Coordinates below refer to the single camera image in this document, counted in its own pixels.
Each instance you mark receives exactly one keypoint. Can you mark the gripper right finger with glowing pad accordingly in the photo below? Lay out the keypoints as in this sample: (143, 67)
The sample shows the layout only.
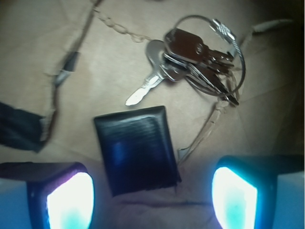
(259, 192)

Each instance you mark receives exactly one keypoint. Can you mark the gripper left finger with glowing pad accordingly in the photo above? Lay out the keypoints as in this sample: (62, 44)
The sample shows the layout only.
(45, 196)

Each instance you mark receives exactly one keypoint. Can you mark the black square box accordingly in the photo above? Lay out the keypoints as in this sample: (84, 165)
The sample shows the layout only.
(137, 150)

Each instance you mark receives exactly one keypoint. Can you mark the brown paper bag bin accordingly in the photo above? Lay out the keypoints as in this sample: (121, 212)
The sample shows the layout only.
(35, 35)

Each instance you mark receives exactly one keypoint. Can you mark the silver key bunch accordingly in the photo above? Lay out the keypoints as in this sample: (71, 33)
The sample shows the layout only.
(183, 55)

